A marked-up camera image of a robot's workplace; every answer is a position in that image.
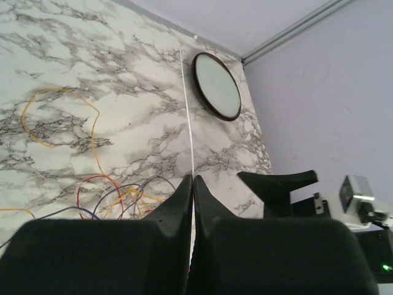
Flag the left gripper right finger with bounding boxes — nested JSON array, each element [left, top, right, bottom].
[[187, 176, 378, 294]]

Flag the round brown-rimmed dish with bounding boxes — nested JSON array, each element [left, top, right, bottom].
[[191, 52, 241, 122]]

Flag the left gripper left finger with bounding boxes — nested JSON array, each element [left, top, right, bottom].
[[1, 175, 193, 294]]

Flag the yellow loose wire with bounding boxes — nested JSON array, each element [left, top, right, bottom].
[[0, 87, 166, 221]]

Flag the right aluminium corner post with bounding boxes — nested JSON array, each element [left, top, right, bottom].
[[241, 0, 352, 66]]

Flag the white zip tie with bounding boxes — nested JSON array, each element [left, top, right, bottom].
[[179, 49, 196, 222]]

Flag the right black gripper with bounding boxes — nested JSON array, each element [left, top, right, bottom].
[[291, 199, 392, 283]]

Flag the red long wire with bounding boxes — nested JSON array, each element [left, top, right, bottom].
[[76, 174, 154, 221]]

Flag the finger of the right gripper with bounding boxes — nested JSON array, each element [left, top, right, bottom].
[[237, 170, 317, 219]]

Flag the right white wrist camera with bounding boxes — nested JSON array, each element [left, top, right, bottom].
[[322, 175, 392, 230]]

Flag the purple long wire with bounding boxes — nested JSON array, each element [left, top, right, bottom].
[[0, 175, 173, 250]]

